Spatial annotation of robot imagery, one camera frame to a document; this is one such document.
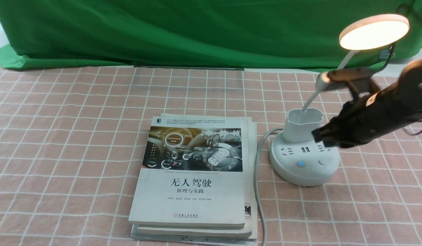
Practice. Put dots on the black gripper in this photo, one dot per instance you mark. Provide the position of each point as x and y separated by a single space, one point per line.
362 121

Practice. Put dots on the white desk lamp with base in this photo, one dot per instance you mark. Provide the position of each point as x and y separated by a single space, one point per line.
294 154

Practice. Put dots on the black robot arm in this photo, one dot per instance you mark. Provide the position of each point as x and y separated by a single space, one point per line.
410 80

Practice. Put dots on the blue binder clip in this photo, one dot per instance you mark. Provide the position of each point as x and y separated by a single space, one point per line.
386 54

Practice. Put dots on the green backdrop cloth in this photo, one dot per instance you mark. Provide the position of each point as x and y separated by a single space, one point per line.
182 33

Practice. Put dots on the middle white book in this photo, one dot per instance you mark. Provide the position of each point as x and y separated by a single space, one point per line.
250 171

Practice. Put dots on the top self-driving textbook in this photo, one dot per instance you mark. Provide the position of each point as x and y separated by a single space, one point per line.
194 174

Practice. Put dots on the pink checked tablecloth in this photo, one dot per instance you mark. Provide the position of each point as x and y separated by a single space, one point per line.
71 143

